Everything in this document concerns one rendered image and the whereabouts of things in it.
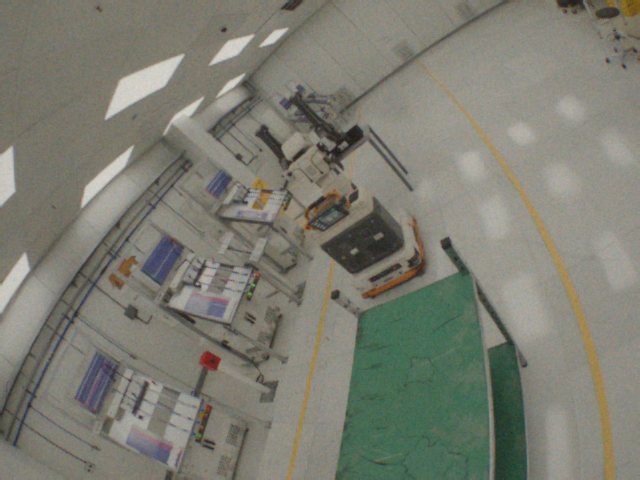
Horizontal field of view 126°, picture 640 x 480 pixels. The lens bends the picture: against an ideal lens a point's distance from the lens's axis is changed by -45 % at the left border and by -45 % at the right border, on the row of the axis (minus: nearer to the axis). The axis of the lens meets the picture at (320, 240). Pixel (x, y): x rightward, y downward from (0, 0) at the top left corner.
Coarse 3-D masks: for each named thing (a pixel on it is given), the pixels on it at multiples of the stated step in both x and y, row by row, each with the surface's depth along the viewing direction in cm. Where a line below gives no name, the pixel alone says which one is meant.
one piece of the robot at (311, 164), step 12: (312, 156) 217; (324, 156) 226; (300, 168) 225; (312, 168) 224; (324, 168) 225; (312, 180) 229; (324, 180) 234; (336, 180) 234; (348, 180) 243; (324, 192) 242; (348, 192) 238
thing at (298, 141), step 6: (294, 138) 220; (300, 138) 218; (306, 138) 224; (288, 144) 224; (294, 144) 221; (300, 144) 218; (306, 144) 219; (312, 144) 227; (282, 150) 229; (288, 150) 224; (294, 150) 221; (288, 156) 225
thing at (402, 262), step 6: (402, 258) 216; (390, 264) 222; (396, 264) 220; (402, 264) 219; (408, 264) 219; (378, 270) 229; (384, 270) 226; (390, 270) 225; (396, 270) 224; (372, 276) 231; (378, 276) 231; (384, 276) 230; (366, 282) 236; (372, 282) 236
